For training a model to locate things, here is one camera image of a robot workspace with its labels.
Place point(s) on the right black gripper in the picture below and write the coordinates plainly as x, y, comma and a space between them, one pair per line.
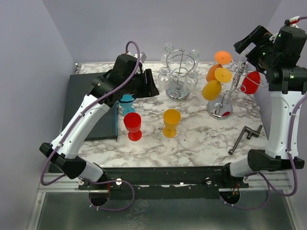
261, 36

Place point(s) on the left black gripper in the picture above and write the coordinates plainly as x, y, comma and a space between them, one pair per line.
149, 88

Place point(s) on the blue plastic wine glass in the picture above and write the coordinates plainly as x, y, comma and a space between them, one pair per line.
126, 102

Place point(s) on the red plastic wine glass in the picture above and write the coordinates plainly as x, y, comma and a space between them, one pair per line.
250, 83
132, 122

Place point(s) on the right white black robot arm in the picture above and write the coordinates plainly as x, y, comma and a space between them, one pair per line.
288, 88

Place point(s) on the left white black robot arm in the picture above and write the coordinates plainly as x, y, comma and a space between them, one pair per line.
126, 77

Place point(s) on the clear hanging wine glass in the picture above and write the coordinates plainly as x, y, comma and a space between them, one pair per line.
243, 58

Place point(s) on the orange standing plastic wine glass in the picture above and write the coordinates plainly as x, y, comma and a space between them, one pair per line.
171, 118

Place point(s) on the chrome bottle rack centre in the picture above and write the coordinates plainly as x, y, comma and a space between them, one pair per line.
176, 91

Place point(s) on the dark orange hanging wine glass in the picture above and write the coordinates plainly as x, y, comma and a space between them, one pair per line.
222, 58

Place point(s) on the yellow-orange hanging wine glass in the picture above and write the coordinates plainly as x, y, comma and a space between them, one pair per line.
213, 88

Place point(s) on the chrome wine glass rack right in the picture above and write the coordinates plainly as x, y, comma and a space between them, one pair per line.
221, 108

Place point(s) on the clear glass bottle front left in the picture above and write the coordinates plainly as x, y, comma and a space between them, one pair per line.
164, 79

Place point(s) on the clear glass bottle front right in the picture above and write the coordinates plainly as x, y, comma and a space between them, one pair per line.
191, 81

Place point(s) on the clear glass bottle back right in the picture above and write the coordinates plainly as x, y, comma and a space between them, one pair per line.
192, 61

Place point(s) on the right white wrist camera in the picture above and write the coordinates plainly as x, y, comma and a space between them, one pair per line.
292, 22

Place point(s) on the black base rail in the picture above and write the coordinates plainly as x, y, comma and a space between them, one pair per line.
162, 183

